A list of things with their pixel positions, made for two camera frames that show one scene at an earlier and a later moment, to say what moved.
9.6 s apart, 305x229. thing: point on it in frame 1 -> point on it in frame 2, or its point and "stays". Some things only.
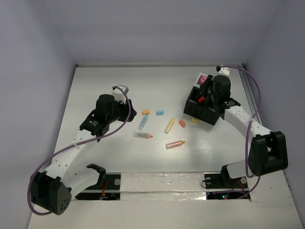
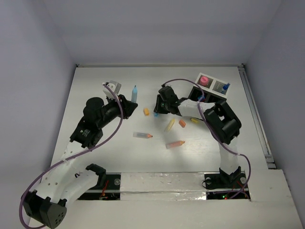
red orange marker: (174, 144) stays
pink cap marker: (202, 79) stays
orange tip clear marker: (142, 135) stays
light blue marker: (143, 122) -> (134, 94)
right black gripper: (204, 86) -> (158, 109)
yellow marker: (169, 126) stays
